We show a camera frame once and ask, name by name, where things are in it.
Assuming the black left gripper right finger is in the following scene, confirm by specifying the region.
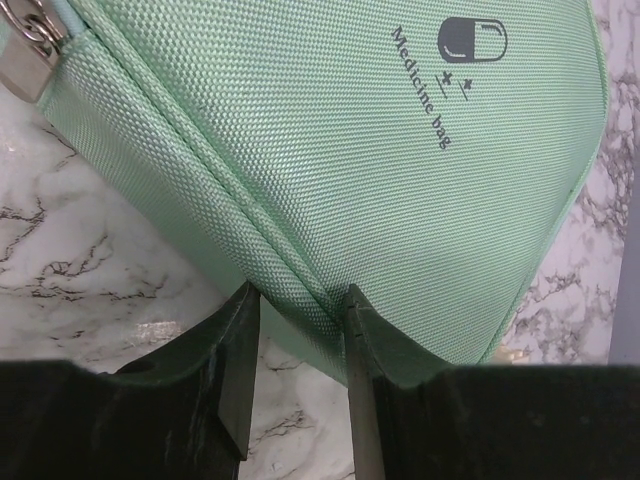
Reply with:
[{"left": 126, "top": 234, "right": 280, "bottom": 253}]
[{"left": 343, "top": 286, "right": 639, "bottom": 479}]

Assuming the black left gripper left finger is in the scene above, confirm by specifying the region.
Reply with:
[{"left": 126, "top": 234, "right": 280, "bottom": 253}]
[{"left": 1, "top": 284, "right": 261, "bottom": 479}]

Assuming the green medicine kit case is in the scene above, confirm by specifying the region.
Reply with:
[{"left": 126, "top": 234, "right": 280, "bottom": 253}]
[{"left": 1, "top": 1, "right": 608, "bottom": 381}]

